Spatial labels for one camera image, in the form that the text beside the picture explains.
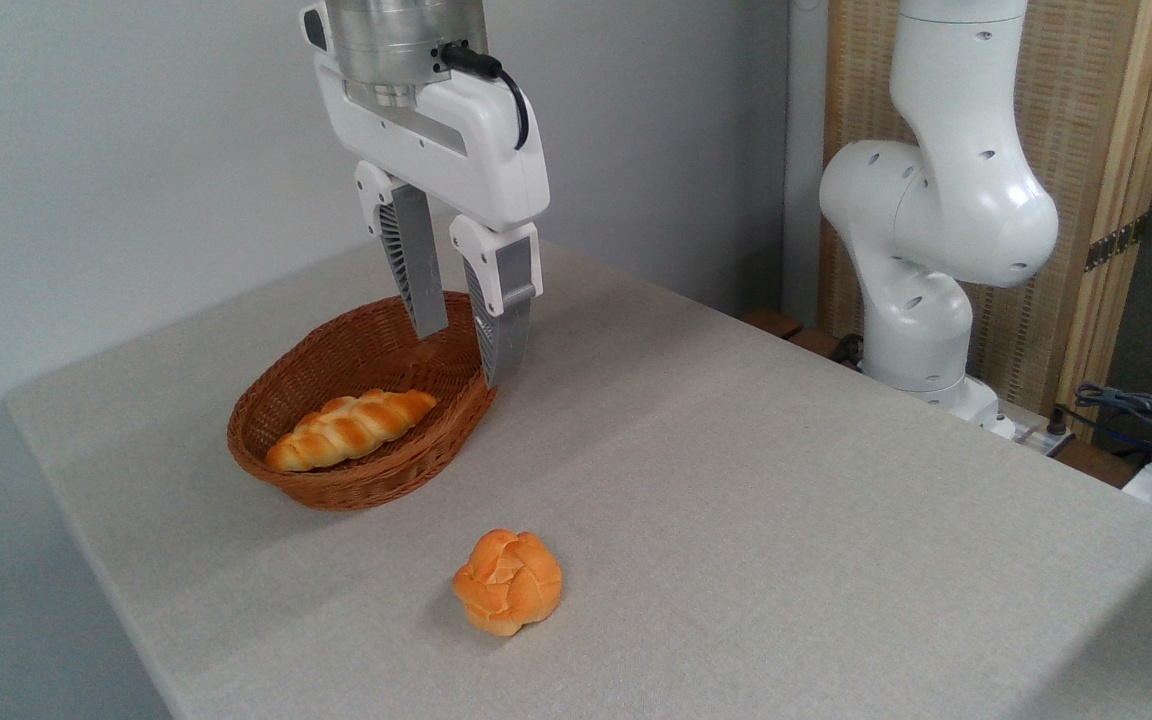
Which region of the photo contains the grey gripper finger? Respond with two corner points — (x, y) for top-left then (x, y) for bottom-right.
(355, 159), (450, 342)
(448, 214), (544, 390)

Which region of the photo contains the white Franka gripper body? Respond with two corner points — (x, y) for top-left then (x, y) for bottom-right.
(300, 2), (551, 234)

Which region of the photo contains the long twisted bread loaf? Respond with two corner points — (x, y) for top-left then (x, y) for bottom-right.
(265, 389), (438, 474)

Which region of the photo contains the brown wicker basket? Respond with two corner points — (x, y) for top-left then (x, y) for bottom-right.
(227, 291), (498, 513)

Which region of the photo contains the round knotted bread roll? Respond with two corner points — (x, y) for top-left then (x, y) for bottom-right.
(452, 529), (564, 638)

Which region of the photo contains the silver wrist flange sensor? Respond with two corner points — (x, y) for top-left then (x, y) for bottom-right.
(324, 0), (490, 109)

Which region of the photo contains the grey tablecloth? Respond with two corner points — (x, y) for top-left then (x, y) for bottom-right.
(2, 236), (1152, 720)

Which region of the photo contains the woven wooden folding screen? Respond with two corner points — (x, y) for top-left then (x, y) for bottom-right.
(822, 0), (1152, 441)

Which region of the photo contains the dark metal screen hinge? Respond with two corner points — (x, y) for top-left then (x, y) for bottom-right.
(1084, 213), (1149, 273)

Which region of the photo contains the black sensor cable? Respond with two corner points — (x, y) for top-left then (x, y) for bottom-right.
(439, 42), (531, 152)

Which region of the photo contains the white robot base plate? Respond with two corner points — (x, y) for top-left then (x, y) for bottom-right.
(946, 376), (1077, 458)

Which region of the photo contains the bundle of grey cables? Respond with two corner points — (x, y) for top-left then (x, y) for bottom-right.
(1054, 381), (1152, 473)

